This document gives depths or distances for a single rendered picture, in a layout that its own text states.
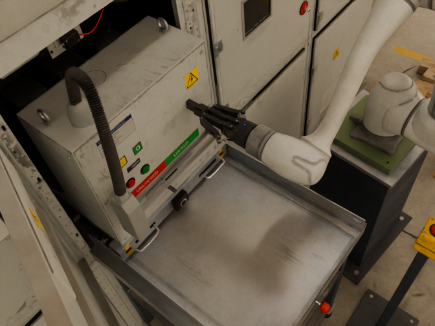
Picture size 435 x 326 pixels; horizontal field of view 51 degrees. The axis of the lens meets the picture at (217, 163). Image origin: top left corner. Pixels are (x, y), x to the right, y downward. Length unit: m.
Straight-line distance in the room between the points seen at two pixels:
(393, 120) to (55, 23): 1.16
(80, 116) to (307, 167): 0.56
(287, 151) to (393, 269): 1.43
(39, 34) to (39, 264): 0.55
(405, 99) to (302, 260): 0.67
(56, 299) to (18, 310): 0.82
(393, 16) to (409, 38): 2.45
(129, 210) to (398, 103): 1.00
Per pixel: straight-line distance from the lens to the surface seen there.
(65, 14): 1.13
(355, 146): 1.85
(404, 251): 2.54
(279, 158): 1.17
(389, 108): 1.73
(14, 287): 1.45
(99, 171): 1.21
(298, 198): 1.60
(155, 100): 1.25
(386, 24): 1.25
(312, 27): 2.24
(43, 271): 0.74
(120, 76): 1.26
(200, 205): 1.60
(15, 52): 1.09
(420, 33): 3.76
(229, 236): 1.53
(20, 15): 1.04
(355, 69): 1.25
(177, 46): 1.31
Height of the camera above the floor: 2.19
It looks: 52 degrees down
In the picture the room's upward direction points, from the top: 8 degrees counter-clockwise
